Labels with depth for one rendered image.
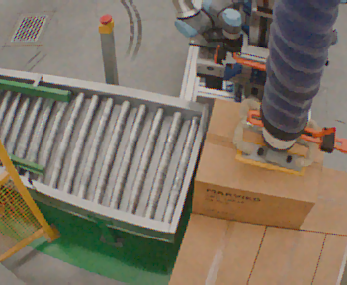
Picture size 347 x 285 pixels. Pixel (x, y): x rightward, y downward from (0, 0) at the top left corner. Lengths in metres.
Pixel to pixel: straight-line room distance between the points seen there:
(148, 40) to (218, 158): 1.67
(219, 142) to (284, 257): 0.74
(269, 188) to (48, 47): 2.24
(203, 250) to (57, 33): 2.16
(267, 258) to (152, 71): 1.66
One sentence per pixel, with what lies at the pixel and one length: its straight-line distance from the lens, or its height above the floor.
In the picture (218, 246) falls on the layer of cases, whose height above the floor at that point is 0.54.
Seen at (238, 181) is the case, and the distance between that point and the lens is 2.53.
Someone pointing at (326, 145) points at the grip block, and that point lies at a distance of 2.38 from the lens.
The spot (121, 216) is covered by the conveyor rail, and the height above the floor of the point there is 0.59.
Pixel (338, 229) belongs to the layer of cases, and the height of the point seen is 0.54.
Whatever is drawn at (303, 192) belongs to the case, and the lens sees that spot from 2.55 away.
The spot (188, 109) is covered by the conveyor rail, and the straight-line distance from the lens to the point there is 3.07.
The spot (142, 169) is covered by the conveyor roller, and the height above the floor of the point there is 0.55.
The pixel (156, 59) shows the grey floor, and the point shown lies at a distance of 3.95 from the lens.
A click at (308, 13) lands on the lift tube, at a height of 2.13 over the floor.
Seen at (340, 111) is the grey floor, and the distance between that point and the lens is 3.96.
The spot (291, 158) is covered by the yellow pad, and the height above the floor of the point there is 1.10.
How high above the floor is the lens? 3.26
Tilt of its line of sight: 64 degrees down
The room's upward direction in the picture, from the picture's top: straight up
